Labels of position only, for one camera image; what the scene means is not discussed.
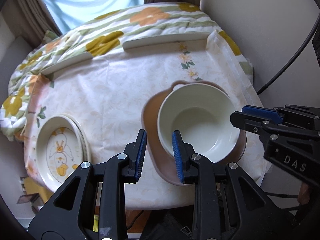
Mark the dark cloth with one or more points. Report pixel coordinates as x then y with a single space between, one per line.
167 225

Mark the floral blanket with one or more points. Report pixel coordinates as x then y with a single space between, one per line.
105 42

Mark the duck print plate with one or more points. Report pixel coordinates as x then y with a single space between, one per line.
60 150

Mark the light blue sheer curtain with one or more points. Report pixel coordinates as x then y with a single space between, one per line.
95 0

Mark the yellow cardboard box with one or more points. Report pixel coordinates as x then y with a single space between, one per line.
37 187

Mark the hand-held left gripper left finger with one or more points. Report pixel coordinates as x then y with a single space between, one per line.
140 152

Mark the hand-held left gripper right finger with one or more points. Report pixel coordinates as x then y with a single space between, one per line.
177 155

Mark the white bowl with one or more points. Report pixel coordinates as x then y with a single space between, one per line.
200 120

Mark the person's right hand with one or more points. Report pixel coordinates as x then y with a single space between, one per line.
304 192

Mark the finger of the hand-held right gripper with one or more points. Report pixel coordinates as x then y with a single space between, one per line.
245 121
260 113

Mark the white flower print tablecloth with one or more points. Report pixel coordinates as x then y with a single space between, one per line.
112 100

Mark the brown plate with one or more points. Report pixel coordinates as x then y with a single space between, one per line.
152 120

